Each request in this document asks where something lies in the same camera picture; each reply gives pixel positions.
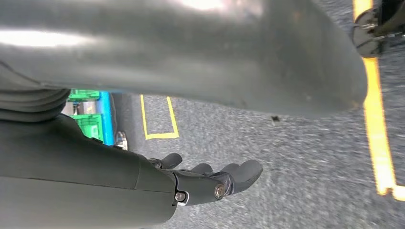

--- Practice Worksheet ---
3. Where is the blue metal shelf rack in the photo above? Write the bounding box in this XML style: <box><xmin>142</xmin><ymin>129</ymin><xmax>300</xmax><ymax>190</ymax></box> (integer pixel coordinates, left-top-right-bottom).
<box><xmin>62</xmin><ymin>89</ymin><xmax>129</xmax><ymax>152</ymax></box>

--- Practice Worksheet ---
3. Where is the green plastic crate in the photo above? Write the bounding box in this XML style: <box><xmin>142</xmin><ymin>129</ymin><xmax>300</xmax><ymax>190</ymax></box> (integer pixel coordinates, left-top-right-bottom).
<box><xmin>70</xmin><ymin>114</ymin><xmax>105</xmax><ymax>142</ymax></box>
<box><xmin>67</xmin><ymin>89</ymin><xmax>101</xmax><ymax>103</ymax></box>

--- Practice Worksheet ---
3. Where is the robot leg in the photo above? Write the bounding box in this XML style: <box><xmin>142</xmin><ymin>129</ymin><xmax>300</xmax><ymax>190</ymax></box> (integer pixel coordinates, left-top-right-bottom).
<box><xmin>0</xmin><ymin>0</ymin><xmax>368</xmax><ymax>119</ymax></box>

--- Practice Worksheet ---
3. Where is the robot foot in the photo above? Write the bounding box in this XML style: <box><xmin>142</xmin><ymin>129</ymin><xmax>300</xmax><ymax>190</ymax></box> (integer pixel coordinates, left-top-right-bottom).
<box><xmin>351</xmin><ymin>0</ymin><xmax>405</xmax><ymax>59</ymax></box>

